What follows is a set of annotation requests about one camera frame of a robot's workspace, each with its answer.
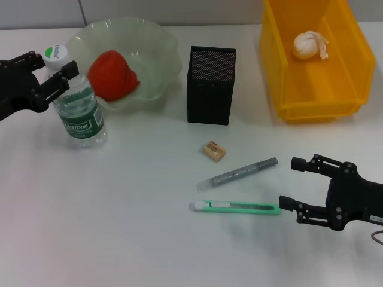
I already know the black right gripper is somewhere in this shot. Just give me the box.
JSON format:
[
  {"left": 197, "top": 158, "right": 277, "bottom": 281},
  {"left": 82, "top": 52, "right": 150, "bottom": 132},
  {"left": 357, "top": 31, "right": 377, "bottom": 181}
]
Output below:
[{"left": 278, "top": 153, "right": 383, "bottom": 232}]

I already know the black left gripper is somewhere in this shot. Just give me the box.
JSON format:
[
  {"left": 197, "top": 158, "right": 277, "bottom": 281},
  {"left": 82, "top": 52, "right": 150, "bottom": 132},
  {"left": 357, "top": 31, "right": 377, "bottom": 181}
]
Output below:
[{"left": 0, "top": 50, "right": 80, "bottom": 122}]

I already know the red object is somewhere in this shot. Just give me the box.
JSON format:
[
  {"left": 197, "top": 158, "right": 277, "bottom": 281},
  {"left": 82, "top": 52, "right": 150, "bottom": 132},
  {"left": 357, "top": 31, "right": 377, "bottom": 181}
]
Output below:
[{"left": 87, "top": 50, "right": 141, "bottom": 102}]

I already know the clear green-label water bottle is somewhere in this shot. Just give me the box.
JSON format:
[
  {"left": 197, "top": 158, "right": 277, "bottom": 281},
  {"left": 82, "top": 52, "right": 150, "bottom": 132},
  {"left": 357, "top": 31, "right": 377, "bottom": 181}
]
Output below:
[{"left": 43, "top": 44, "right": 108, "bottom": 148}]

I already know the white paper ball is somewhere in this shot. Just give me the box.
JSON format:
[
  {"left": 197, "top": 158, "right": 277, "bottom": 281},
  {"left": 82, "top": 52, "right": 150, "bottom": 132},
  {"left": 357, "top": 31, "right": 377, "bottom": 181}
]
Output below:
[{"left": 293, "top": 30, "right": 330, "bottom": 60}]

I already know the green utility knife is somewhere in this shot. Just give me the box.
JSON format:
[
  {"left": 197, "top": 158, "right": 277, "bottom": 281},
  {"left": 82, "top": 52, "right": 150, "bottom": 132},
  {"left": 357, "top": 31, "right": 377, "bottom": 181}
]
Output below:
[{"left": 189, "top": 200, "right": 282, "bottom": 216}]

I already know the grey marker pen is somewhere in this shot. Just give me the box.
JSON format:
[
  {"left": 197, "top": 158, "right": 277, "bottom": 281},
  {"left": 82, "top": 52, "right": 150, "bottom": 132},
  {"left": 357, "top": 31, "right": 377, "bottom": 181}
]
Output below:
[{"left": 196, "top": 157, "right": 278, "bottom": 192}]

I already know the beige eraser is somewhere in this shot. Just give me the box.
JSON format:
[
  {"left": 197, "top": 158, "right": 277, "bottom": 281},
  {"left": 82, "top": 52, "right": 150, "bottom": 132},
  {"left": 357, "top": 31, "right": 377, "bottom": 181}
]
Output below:
[{"left": 202, "top": 139, "right": 227, "bottom": 163}]

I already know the pale green wavy fruit plate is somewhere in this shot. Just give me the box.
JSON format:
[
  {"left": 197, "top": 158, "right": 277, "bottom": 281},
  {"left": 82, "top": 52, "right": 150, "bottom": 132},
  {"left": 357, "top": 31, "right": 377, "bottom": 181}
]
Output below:
[{"left": 64, "top": 17, "right": 183, "bottom": 114}]

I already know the black mesh pen holder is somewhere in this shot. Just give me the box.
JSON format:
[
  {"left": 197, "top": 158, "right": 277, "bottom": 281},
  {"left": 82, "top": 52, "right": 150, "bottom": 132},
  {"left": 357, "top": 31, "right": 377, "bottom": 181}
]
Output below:
[{"left": 187, "top": 45, "right": 237, "bottom": 126}]

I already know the yellow plastic bin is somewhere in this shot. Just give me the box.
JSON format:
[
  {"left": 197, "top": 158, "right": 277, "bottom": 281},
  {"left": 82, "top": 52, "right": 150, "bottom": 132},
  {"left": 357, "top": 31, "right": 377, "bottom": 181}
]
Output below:
[{"left": 259, "top": 0, "right": 376, "bottom": 125}]

